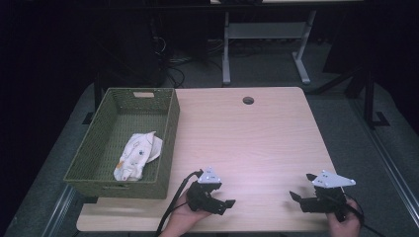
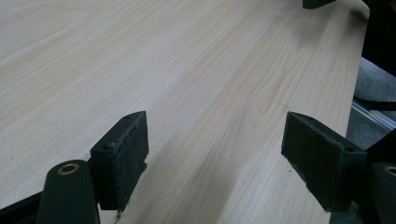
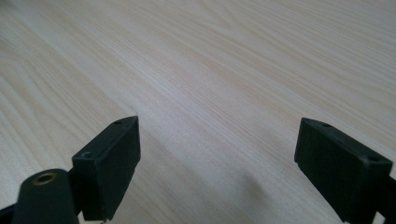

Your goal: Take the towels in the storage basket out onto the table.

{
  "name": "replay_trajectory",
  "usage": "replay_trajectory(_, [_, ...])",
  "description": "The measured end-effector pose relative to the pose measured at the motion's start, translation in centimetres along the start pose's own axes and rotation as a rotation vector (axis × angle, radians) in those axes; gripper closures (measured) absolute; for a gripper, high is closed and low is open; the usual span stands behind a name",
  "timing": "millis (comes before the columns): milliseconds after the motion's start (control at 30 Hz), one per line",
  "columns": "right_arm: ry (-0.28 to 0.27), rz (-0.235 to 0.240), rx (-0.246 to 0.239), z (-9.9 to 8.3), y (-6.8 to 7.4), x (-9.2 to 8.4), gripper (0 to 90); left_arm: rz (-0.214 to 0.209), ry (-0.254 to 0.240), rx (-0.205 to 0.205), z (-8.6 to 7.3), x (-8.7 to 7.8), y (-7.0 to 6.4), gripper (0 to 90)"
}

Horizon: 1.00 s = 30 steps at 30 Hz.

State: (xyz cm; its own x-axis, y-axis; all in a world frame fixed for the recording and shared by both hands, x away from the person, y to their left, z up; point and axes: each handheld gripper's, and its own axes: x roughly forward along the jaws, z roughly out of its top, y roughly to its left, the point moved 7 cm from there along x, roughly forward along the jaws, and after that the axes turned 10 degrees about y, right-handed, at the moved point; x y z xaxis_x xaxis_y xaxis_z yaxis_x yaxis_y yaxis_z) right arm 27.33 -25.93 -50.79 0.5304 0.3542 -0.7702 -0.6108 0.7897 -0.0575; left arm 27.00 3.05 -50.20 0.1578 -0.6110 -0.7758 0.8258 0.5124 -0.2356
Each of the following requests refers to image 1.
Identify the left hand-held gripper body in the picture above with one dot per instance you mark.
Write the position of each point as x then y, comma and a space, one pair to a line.
199, 197

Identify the metal floor rail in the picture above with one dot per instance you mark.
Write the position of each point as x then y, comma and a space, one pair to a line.
59, 210
388, 164

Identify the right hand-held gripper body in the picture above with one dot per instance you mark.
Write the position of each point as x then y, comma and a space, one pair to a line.
329, 197

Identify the green woven basket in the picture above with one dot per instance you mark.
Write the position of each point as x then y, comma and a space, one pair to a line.
99, 154

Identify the person's left hand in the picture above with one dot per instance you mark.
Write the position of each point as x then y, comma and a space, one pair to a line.
183, 219

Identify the person's right hand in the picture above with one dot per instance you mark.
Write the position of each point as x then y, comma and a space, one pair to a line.
346, 227

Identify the white metal table frame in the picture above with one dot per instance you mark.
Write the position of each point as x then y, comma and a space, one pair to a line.
263, 31

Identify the black metal stand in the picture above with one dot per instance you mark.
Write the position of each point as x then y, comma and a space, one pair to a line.
369, 98

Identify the white printed baby garment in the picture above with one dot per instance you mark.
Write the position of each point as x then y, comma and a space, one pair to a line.
135, 156

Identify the dark equipment cabinet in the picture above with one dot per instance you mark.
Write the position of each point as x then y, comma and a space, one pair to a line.
131, 49

